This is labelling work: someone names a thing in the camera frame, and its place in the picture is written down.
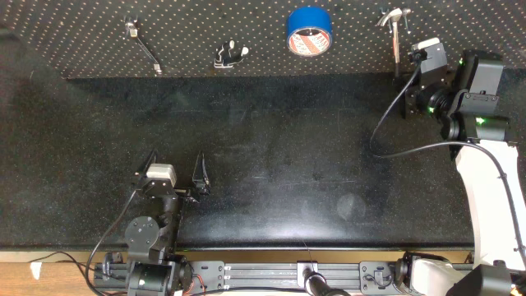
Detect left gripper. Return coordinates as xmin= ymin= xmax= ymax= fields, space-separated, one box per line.
xmin=133 ymin=148 xmax=211 ymax=203

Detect black pegboard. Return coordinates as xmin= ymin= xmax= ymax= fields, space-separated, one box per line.
xmin=0 ymin=0 xmax=526 ymax=79

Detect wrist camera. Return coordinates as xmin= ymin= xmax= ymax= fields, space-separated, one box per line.
xmin=412 ymin=37 xmax=441 ymax=51
xmin=145 ymin=163 xmax=178 ymax=186

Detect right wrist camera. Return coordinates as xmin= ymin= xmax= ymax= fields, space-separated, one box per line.
xmin=412 ymin=37 xmax=441 ymax=51

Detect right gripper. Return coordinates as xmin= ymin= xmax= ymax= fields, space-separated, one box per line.
xmin=404 ymin=43 xmax=450 ymax=120

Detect roll of blue tape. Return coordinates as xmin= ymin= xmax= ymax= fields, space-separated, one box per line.
xmin=285 ymin=6 xmax=334 ymax=58

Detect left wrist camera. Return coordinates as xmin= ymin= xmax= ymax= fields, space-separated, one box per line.
xmin=145 ymin=163 xmax=178 ymax=186

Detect mounting rail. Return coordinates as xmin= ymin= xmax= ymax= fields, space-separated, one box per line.
xmin=93 ymin=258 xmax=473 ymax=296

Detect black and white pliers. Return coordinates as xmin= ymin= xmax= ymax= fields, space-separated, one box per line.
xmin=213 ymin=39 xmax=250 ymax=70

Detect hammer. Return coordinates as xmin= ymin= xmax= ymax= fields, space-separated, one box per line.
xmin=375 ymin=7 xmax=406 ymax=79

